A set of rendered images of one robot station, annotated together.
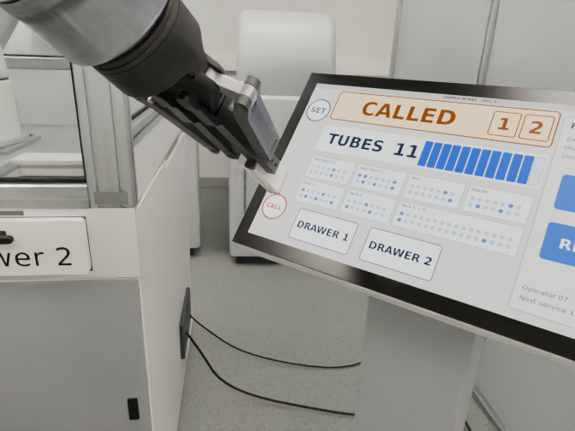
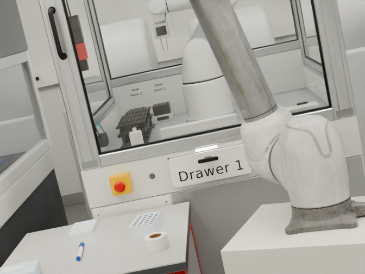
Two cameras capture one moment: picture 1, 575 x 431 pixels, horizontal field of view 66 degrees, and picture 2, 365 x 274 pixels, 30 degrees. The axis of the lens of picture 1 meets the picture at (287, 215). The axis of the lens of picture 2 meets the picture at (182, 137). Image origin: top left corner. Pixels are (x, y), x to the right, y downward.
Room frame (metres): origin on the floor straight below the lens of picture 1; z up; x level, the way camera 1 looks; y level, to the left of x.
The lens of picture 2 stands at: (-1.69, 0.41, 1.45)
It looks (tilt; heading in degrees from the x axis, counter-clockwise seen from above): 11 degrees down; 12
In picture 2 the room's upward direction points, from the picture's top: 12 degrees counter-clockwise
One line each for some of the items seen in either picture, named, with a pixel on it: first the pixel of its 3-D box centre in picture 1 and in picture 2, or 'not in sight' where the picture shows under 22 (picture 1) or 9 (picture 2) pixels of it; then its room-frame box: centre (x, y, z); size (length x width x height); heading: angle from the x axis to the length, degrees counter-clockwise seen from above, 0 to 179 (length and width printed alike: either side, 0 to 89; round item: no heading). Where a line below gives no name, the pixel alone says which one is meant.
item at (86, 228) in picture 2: not in sight; (83, 228); (0.50, 1.29, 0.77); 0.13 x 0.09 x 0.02; 8
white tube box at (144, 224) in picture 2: not in sight; (146, 224); (0.41, 1.03, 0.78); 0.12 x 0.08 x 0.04; 178
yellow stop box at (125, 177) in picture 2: not in sight; (120, 184); (0.62, 1.15, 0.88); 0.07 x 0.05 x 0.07; 98
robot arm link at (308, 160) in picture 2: not in sight; (310, 158); (0.05, 0.45, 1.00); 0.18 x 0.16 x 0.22; 28
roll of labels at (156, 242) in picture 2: not in sight; (156, 242); (0.22, 0.96, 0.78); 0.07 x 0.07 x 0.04
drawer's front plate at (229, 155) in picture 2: not in sight; (209, 166); (0.68, 0.83, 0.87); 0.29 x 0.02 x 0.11; 98
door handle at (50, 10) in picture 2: not in sight; (56, 33); (0.61, 1.25, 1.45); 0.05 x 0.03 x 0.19; 8
